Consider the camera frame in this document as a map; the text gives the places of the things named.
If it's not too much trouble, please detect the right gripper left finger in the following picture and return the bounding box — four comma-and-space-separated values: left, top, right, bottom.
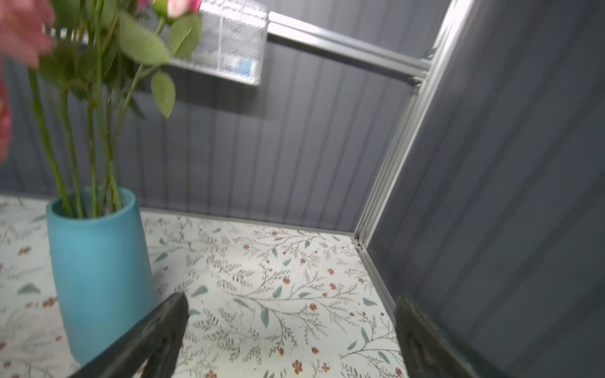
73, 292, 189, 377

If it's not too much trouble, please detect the white blue flower stem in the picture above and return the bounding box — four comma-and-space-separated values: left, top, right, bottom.
39, 1, 148, 219

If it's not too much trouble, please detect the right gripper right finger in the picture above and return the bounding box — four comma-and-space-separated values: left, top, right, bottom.
395, 295, 507, 377

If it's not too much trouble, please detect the hot pink rose stem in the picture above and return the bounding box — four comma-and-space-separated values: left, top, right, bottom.
94, 1, 203, 214

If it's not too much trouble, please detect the white wire mesh basket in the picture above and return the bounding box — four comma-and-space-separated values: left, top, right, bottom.
36, 1, 269, 85

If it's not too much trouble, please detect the teal ceramic vase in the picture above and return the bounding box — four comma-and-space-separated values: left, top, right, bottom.
46, 188, 157, 365

